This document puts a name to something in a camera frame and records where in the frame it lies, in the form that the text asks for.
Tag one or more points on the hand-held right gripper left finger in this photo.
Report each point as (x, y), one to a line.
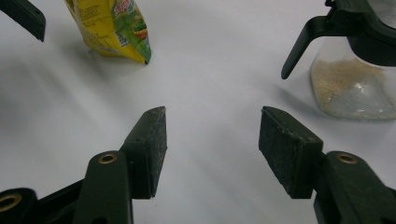
(146, 149)

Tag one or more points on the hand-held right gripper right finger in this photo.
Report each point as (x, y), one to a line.
(289, 149)

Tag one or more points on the yellow green spouted pouch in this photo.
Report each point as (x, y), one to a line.
(102, 28)

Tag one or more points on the glass jar with black lid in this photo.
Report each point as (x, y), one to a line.
(351, 87)

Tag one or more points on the white table cover sheet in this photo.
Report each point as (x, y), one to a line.
(211, 77)

